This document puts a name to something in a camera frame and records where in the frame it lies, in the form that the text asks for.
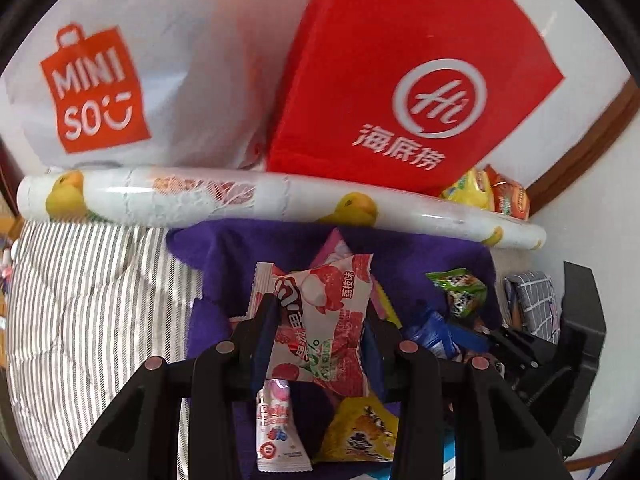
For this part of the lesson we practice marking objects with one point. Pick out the yellow chips bag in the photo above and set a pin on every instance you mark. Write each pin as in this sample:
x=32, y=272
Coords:
x=472, y=189

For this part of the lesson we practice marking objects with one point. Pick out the brown door frame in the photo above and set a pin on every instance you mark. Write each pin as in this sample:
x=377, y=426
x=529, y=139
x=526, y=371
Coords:
x=597, y=140

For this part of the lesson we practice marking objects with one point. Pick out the red white strawberry packet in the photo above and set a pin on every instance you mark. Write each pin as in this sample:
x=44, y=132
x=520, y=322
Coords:
x=335, y=298

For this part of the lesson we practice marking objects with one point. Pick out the red Haidilao paper bag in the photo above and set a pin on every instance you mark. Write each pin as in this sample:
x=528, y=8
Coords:
x=407, y=94

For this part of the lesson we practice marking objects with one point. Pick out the white Miniso plastic bag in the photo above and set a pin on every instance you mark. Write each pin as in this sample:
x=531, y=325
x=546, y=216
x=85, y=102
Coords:
x=141, y=82

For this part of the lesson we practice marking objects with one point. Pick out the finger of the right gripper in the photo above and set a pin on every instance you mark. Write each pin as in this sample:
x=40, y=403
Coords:
x=446, y=340

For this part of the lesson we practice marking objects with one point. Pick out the green snack packet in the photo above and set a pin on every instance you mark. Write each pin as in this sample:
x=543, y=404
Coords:
x=465, y=292

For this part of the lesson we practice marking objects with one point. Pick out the yellow triangular snack packet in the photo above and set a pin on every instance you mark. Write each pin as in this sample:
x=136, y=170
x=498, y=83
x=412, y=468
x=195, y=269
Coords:
x=363, y=430

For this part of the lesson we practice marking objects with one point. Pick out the purple towel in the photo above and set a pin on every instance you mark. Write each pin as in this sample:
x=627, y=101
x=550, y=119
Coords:
x=227, y=251

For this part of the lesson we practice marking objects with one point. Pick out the blue tissue box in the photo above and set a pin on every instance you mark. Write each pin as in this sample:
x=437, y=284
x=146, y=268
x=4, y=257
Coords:
x=448, y=467

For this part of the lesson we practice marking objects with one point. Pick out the long pink bear candy packet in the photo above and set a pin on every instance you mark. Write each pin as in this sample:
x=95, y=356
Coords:
x=281, y=359

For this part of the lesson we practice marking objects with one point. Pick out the lemon-print wrapping roll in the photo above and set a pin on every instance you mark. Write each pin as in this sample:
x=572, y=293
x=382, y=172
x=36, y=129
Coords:
x=181, y=197

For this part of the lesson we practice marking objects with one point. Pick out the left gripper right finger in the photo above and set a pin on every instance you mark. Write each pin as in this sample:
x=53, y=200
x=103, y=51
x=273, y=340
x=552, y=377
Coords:
x=494, y=434

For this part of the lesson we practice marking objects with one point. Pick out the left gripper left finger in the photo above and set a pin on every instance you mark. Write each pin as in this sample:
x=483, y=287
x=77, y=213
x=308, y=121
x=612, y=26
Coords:
x=136, y=437

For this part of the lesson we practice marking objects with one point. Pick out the grey plaid folded cloth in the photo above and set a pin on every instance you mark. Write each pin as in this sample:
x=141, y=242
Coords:
x=532, y=302

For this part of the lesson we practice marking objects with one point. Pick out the orange chips bag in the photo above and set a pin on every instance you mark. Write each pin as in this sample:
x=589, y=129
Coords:
x=510, y=198

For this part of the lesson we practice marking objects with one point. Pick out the striped mattress pad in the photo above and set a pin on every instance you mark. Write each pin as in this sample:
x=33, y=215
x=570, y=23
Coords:
x=88, y=304

